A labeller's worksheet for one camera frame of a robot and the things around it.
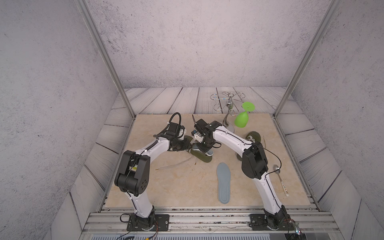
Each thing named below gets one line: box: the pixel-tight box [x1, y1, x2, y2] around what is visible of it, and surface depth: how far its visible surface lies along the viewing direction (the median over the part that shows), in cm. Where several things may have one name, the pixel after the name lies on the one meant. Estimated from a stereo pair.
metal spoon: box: [273, 164, 289, 197], surface depth 93 cm
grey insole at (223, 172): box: [216, 162, 231, 204], surface depth 88 cm
